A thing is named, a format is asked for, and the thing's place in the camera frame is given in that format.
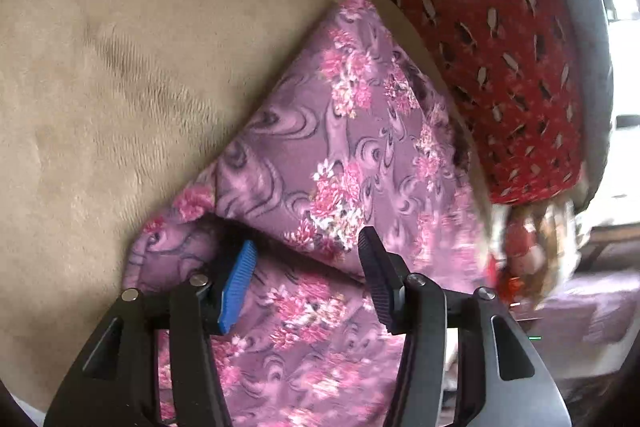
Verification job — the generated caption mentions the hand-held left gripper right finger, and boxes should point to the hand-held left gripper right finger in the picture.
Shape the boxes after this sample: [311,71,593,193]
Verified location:
[357,226,574,427]

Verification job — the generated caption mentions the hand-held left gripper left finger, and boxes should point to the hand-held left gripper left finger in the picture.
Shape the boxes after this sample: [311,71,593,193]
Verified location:
[44,239,259,427]

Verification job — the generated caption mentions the purple floral pants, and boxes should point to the purple floral pants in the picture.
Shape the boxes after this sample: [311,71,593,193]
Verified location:
[122,0,496,427]

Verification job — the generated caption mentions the red white floral cloth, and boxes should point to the red white floral cloth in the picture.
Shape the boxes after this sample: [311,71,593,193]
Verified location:
[492,197,583,313]

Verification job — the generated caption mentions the plain purple cloth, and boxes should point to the plain purple cloth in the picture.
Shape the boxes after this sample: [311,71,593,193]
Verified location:
[537,274,640,348]

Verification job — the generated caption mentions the beige fleece blanket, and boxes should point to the beige fleece blanket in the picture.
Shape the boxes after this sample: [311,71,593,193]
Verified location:
[0,0,493,413]

